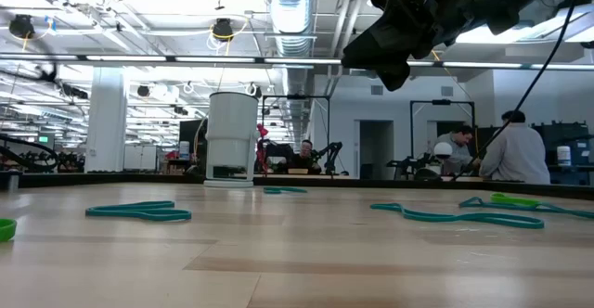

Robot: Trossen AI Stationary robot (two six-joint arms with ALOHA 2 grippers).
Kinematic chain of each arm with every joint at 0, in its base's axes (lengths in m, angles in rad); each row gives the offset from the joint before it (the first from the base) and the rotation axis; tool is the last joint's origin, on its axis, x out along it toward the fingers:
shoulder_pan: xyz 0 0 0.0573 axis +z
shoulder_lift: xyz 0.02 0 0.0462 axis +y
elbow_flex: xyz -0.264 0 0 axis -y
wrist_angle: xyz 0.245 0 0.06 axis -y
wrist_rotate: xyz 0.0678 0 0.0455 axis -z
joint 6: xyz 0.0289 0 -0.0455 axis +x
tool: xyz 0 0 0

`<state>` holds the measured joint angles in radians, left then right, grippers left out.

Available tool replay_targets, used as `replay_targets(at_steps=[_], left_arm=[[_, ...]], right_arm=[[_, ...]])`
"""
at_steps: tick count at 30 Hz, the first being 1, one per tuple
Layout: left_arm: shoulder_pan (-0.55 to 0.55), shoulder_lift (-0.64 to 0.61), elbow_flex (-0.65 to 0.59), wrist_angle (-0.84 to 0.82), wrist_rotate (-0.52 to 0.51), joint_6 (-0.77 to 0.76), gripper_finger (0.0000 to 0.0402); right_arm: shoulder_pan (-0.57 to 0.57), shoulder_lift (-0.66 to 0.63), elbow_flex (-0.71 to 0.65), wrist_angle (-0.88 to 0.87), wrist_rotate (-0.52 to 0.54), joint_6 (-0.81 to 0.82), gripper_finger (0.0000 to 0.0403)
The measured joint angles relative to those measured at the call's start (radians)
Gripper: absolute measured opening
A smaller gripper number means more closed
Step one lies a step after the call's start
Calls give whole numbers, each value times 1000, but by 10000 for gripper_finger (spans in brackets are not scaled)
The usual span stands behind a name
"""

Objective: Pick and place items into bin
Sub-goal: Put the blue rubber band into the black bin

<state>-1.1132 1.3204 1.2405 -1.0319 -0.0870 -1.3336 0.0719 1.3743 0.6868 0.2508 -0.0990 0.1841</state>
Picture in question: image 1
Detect green rubber band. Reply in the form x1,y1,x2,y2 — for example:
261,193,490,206
490,192,542,208
0,217,19,243

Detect black ceiling cable reel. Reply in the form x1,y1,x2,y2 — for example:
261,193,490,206
212,17,236,43
7,13,36,40

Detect black metal frame stand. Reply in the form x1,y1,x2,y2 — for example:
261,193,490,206
261,93,332,175
408,97,477,173

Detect person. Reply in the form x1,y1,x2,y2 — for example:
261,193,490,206
433,122,484,175
286,138,324,175
478,109,552,186

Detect white cabinet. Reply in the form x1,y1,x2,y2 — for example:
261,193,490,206
123,144,159,173

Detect teal rubber band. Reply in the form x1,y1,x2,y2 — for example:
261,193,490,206
263,186,308,196
369,201,546,231
458,196,594,220
84,199,193,223

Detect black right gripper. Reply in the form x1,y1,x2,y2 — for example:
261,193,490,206
342,0,465,92

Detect white cylindrical container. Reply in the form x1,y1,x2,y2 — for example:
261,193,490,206
202,91,260,189

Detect black cabinets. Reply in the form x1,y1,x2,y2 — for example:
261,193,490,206
472,121,594,186

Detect silver ventilation duct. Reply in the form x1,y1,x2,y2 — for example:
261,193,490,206
265,0,317,154

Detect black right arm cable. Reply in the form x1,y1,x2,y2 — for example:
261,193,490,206
450,0,585,183

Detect white dome lamp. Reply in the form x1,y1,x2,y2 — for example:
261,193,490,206
432,140,454,160

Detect white building column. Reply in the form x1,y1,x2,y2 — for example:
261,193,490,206
84,66,129,174

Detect long white light bar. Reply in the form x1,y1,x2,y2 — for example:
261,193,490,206
0,52,594,71

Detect red background object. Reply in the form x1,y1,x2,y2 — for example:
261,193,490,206
256,122,271,174

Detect black background robot arms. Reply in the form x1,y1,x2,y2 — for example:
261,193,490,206
18,148,87,173

